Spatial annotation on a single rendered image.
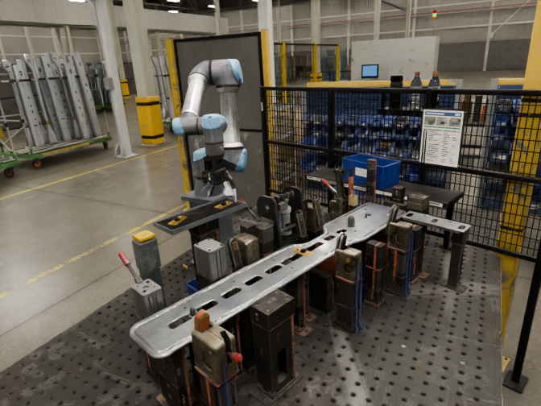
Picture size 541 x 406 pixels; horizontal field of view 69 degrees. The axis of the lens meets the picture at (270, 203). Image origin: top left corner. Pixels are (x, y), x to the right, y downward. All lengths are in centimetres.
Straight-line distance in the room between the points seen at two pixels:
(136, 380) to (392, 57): 771
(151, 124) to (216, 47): 528
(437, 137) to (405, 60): 623
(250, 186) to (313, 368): 310
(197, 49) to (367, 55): 483
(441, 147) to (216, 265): 139
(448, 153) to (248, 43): 244
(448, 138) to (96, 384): 193
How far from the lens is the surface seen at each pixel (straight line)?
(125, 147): 860
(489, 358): 168
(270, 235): 164
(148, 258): 149
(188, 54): 454
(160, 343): 120
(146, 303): 133
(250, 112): 413
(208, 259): 141
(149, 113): 933
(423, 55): 839
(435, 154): 230
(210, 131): 154
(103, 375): 164
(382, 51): 854
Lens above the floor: 173
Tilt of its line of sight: 20 degrees down
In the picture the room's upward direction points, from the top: 3 degrees counter-clockwise
